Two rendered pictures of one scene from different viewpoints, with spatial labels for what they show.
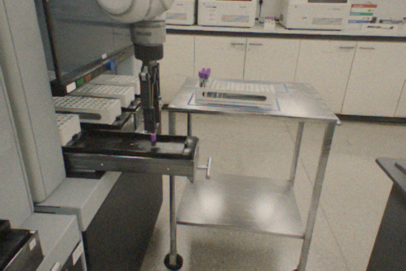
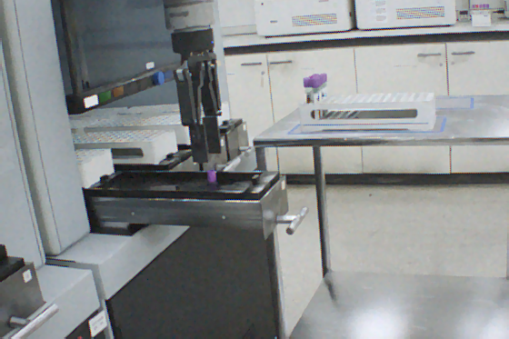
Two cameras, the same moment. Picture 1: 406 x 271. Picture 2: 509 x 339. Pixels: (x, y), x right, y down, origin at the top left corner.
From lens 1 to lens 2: 30 cm
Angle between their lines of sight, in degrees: 19
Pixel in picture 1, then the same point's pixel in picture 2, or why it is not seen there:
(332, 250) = not seen: outside the picture
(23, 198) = (31, 238)
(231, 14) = (413, 7)
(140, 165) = (184, 214)
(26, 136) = (34, 160)
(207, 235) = not seen: outside the picture
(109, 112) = (154, 145)
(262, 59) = (479, 79)
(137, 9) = not seen: outside the picture
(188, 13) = (338, 13)
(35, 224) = (44, 274)
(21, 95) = (27, 106)
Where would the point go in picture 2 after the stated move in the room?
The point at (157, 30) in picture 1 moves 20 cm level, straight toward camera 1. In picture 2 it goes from (197, 6) to (166, 10)
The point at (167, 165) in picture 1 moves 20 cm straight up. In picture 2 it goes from (222, 210) to (206, 90)
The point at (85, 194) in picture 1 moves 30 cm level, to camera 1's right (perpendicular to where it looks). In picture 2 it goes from (108, 250) to (278, 256)
